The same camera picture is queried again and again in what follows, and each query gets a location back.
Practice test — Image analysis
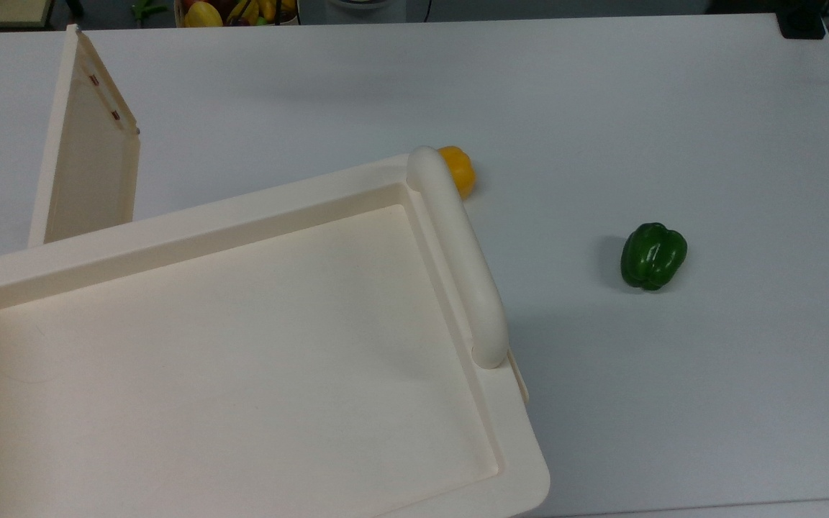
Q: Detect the cream cabinet door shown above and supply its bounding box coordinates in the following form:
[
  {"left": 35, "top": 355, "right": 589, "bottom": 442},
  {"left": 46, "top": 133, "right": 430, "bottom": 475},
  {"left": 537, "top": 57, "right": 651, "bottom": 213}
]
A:
[{"left": 28, "top": 24, "right": 142, "bottom": 250}]

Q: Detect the cream plastic toy cabinet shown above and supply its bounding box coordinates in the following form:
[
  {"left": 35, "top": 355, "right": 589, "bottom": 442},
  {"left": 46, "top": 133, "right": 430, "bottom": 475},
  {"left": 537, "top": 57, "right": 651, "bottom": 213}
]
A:
[{"left": 0, "top": 146, "right": 551, "bottom": 518}]

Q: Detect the yellow toy bell pepper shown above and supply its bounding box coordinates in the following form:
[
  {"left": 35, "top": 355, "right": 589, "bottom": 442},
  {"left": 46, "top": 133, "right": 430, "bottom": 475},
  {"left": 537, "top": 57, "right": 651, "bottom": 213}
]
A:
[{"left": 436, "top": 145, "right": 477, "bottom": 201}]

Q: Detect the green toy bell pepper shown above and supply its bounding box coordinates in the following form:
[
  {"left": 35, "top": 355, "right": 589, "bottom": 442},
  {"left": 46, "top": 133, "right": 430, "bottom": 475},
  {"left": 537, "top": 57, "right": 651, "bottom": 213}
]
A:
[{"left": 620, "top": 222, "right": 689, "bottom": 292}]

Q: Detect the basket of toy fruit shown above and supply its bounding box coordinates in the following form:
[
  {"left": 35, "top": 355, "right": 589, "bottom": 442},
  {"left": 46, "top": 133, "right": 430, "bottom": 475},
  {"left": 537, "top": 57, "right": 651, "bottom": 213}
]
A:
[{"left": 174, "top": 0, "right": 299, "bottom": 28}]

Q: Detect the black table clamp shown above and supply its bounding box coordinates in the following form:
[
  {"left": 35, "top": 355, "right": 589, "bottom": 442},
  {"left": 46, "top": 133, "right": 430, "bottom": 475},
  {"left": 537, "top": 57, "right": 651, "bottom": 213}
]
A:
[{"left": 776, "top": 12, "right": 827, "bottom": 41}]

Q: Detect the wooden board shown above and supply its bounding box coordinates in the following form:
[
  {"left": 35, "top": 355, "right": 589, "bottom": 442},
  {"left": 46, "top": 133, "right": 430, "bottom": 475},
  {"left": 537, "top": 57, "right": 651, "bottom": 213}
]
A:
[{"left": 0, "top": 0, "right": 55, "bottom": 30}]

